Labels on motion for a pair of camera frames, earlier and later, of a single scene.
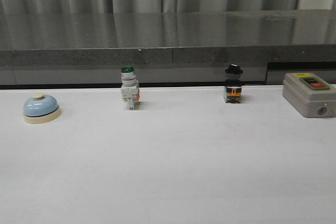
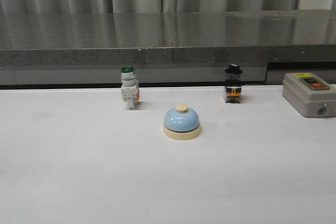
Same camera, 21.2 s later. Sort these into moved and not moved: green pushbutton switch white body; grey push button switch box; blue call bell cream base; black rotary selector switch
Moved: blue call bell cream base
Not moved: grey push button switch box; green pushbutton switch white body; black rotary selector switch
